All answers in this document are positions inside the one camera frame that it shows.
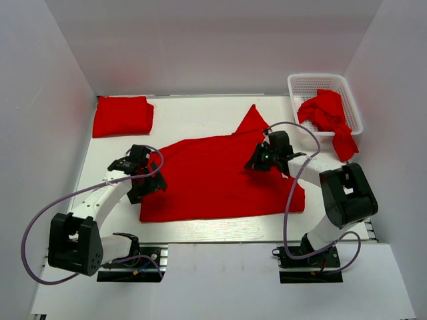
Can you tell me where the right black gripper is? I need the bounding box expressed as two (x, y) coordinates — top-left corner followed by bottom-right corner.
(246, 143), (279, 172)

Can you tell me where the red t-shirt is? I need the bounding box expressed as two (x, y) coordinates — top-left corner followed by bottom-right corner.
(297, 89), (359, 162)
(139, 105), (294, 223)
(92, 96), (154, 138)

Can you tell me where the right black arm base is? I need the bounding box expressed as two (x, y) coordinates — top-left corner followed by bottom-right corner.
(272, 247), (343, 284)

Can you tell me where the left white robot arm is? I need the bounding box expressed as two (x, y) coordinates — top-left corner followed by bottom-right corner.
(47, 145), (167, 276)

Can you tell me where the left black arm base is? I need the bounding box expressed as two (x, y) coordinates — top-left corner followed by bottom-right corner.
(97, 245), (168, 283)

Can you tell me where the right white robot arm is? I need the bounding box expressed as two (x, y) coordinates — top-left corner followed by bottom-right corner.
(245, 129), (378, 266)

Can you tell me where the crumpled red t-shirt in basket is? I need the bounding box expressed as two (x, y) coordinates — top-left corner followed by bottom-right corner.
(297, 89), (359, 162)

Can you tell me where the white plastic basket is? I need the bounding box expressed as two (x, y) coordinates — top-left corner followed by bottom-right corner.
(288, 73), (363, 150)

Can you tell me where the white front panel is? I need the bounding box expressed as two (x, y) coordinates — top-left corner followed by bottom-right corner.
(32, 244), (415, 319)

